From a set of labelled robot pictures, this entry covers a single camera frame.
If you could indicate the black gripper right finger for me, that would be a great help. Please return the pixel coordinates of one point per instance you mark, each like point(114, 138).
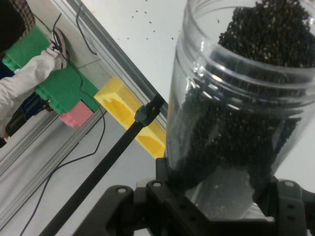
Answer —
point(292, 209)

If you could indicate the black clamp rod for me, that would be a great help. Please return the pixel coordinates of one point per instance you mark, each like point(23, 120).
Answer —
point(110, 157)

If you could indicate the aluminium floor profile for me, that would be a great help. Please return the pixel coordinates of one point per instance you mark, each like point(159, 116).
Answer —
point(37, 152)

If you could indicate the short aluminium frame rail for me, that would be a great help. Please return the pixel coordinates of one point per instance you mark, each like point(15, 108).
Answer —
point(128, 73)

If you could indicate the dark checked garment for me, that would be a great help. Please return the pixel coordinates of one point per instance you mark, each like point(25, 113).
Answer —
point(12, 19)

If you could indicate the grey laced shoe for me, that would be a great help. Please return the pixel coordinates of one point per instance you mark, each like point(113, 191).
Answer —
point(60, 41)

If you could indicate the blue striped object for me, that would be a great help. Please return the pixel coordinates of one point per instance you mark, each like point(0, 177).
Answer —
point(34, 105)

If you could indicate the clear plastic jar black seeds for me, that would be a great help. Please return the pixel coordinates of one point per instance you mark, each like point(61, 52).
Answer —
point(221, 123)

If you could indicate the green foam block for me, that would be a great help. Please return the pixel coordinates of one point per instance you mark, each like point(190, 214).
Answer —
point(29, 46)
point(66, 88)

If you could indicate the pink foam block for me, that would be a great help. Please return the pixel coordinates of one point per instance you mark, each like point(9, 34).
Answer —
point(76, 115)

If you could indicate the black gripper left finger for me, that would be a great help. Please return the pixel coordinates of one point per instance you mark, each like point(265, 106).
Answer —
point(152, 209)

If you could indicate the yellow plastic box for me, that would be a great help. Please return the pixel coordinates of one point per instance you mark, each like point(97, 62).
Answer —
point(115, 98)

